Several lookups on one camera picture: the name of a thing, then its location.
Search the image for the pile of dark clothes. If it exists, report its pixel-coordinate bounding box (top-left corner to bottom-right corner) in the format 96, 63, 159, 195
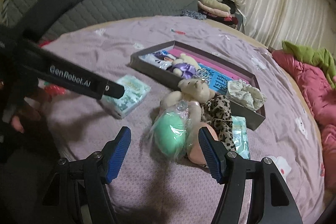
199, 0, 243, 29

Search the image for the cream teddy bear purple dress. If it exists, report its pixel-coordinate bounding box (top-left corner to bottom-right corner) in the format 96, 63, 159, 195
171, 53, 201, 80

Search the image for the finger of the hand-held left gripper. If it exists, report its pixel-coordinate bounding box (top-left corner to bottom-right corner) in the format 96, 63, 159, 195
101, 80, 125, 100

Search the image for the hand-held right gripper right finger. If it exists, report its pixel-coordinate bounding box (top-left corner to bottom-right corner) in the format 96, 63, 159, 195
198, 126, 302, 224

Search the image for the lilac printed bedspread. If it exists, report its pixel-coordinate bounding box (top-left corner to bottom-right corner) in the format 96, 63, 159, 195
39, 15, 326, 224

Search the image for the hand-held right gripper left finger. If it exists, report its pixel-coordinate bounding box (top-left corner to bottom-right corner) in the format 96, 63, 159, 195
42, 126, 132, 224

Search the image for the teddy bear pink dress tiara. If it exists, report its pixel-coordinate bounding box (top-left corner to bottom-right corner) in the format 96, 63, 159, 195
160, 69, 217, 130

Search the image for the leopard print scrunchie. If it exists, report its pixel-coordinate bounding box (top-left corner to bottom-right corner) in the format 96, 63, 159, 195
201, 94, 237, 152

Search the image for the pale green tissue pack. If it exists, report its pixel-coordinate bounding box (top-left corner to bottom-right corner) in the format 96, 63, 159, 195
231, 115, 252, 161
101, 74, 151, 119

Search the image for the person's left hand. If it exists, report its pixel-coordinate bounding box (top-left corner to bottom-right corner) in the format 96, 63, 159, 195
10, 88, 53, 134

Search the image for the white floral scrunchie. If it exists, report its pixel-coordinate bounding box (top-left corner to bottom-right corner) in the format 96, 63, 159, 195
226, 80, 267, 111

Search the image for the pink and blue book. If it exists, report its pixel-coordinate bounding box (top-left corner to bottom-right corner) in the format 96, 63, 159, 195
168, 48, 252, 94

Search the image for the green blanket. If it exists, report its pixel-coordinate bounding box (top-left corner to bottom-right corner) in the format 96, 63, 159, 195
282, 40, 336, 89

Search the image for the pink quilt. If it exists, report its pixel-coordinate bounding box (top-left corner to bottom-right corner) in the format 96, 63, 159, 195
272, 49, 336, 189

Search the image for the beige folded garment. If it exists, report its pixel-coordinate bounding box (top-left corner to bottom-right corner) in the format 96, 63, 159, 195
198, 0, 231, 11

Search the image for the green sponge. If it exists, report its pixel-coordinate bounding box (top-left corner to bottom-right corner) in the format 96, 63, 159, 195
151, 106, 189, 160

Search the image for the grey-brown cardboard box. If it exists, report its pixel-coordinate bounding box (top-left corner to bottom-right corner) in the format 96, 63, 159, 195
130, 40, 266, 131

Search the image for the blue floral cloth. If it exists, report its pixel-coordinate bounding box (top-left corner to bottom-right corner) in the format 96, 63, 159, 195
182, 9, 208, 20

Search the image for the pink folded garment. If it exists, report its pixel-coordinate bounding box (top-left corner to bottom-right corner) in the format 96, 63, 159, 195
198, 3, 231, 19

